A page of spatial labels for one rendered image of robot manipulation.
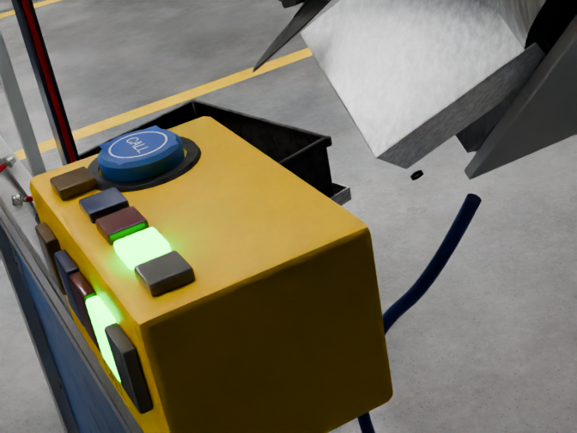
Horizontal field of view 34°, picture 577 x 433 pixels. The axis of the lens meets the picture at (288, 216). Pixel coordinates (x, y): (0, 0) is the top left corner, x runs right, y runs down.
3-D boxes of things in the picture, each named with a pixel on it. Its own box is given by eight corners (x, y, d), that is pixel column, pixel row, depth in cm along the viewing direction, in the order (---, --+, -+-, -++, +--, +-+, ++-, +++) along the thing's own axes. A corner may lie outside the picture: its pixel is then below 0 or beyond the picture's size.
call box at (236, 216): (402, 426, 41) (373, 217, 36) (196, 534, 38) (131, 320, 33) (245, 276, 54) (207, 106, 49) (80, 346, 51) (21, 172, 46)
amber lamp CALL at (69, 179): (100, 188, 43) (96, 176, 43) (62, 202, 43) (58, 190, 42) (88, 175, 45) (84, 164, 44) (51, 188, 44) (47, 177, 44)
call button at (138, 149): (200, 173, 44) (192, 139, 43) (120, 203, 43) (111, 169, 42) (168, 147, 47) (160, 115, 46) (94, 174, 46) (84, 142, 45)
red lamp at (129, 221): (151, 231, 39) (148, 219, 38) (110, 247, 38) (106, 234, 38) (136, 216, 40) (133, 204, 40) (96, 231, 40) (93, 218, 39)
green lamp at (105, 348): (134, 378, 38) (115, 317, 36) (119, 384, 38) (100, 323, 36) (116, 352, 40) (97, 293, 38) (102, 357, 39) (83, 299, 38)
